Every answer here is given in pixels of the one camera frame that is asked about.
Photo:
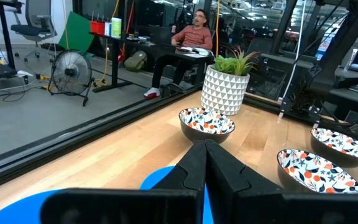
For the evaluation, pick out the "black floor fan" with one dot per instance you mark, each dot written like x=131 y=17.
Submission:
x=71 y=72

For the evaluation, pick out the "white bucket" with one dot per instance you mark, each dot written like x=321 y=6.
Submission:
x=2 y=58

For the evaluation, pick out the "small white box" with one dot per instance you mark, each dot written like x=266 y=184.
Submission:
x=107 y=28

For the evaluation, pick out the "person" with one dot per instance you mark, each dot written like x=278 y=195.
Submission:
x=194 y=37

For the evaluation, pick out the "black bowl with floral inside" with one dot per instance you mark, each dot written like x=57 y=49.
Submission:
x=315 y=174
x=207 y=123
x=340 y=144

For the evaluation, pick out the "potted plant white patterned pot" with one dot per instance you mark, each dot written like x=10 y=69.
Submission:
x=224 y=93

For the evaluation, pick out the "green board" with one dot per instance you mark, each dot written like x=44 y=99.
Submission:
x=78 y=31

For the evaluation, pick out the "olive green backpack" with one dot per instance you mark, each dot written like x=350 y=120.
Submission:
x=135 y=61

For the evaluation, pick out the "grey office chair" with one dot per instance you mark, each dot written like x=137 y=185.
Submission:
x=39 y=18

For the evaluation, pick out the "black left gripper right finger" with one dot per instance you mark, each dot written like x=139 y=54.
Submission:
x=259 y=205

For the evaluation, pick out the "green white wipes canister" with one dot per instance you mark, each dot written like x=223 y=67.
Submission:
x=116 y=28

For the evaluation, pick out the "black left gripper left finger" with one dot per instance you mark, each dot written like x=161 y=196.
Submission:
x=166 y=205

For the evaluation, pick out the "red bin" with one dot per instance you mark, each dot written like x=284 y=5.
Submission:
x=97 y=27

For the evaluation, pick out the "open book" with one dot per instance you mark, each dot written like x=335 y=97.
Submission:
x=197 y=51

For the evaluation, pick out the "black desk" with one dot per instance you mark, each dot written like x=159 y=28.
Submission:
x=114 y=62

